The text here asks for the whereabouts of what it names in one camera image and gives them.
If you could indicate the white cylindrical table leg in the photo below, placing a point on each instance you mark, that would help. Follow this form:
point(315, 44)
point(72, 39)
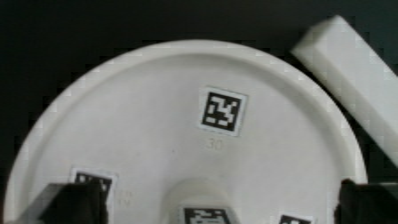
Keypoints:
point(198, 204)

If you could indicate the white right fence bar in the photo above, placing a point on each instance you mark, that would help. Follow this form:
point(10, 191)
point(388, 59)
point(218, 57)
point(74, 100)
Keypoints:
point(358, 77)

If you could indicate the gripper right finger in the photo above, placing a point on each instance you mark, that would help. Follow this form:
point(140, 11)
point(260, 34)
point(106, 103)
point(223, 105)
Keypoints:
point(367, 203)

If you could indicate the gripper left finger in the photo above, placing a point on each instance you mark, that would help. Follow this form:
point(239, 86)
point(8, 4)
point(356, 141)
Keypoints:
point(68, 204)

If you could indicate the white round table top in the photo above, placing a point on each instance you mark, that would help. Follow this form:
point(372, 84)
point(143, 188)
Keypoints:
point(195, 109)

